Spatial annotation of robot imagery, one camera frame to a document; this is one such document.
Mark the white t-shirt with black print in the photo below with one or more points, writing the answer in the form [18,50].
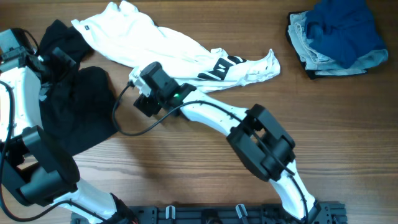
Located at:
[127,36]

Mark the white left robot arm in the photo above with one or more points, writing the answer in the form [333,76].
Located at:
[35,169]

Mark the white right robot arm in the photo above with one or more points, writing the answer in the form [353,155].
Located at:
[261,143]

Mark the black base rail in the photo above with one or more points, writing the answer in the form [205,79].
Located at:
[330,213]

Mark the light grey garment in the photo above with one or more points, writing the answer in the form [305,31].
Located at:
[311,59]

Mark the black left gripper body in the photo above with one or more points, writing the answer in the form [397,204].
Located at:
[58,71]

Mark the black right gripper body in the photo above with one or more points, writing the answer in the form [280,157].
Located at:
[151,102]

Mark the blue garment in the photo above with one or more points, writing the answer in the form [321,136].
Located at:
[343,30]

